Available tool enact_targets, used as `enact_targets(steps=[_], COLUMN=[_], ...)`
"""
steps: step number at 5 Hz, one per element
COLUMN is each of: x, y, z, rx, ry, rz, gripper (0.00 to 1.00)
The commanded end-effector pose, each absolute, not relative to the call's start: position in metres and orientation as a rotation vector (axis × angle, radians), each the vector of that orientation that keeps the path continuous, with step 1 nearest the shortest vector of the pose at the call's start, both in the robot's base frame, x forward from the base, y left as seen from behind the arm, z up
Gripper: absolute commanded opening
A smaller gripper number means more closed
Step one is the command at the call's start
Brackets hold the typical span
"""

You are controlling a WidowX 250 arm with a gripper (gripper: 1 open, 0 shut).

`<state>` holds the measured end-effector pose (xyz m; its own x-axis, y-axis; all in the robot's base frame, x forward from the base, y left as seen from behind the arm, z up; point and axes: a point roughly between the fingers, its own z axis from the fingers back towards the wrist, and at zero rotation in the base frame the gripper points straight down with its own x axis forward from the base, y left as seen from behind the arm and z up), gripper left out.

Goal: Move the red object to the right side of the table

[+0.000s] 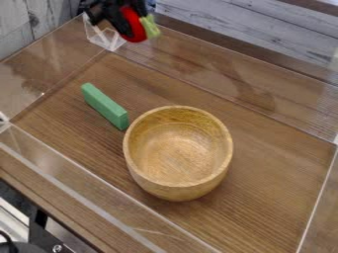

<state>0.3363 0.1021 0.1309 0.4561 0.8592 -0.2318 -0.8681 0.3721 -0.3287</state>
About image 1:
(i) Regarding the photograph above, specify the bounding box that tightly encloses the wooden bowl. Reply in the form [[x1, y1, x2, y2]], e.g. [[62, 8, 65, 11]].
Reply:
[[122, 106, 233, 202]]

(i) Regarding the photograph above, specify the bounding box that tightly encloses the black cable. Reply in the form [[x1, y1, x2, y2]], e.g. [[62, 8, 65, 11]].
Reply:
[[0, 230, 18, 253]]

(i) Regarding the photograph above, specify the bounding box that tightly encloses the green rectangular block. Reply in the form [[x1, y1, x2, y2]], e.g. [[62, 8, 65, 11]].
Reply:
[[80, 83, 129, 130]]

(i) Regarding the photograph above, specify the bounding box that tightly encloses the clear acrylic tray enclosure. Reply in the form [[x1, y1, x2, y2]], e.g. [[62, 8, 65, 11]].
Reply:
[[0, 20, 338, 253]]

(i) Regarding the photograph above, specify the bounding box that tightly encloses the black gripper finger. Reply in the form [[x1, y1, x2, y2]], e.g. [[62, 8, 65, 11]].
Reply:
[[102, 0, 133, 38], [130, 0, 148, 17]]

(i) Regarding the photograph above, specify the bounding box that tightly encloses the red plush strawberry toy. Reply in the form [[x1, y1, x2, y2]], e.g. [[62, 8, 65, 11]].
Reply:
[[121, 7, 161, 42]]

